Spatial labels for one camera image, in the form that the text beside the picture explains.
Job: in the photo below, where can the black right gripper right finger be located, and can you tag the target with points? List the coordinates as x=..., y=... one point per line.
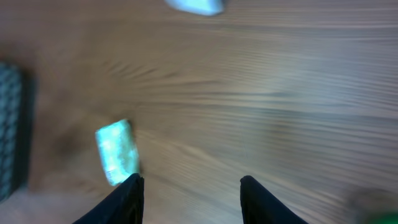
x=259, y=206

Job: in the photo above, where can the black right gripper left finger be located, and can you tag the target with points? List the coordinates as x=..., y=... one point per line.
x=124, y=205

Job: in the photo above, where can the teal snack packet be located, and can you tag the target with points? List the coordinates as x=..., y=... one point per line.
x=118, y=151

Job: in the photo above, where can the green lid jar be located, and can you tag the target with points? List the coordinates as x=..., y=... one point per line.
x=384, y=218

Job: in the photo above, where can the white barcode scanner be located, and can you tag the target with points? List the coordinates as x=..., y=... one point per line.
x=200, y=7

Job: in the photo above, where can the black wire basket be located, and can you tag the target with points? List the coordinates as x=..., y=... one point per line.
x=17, y=113

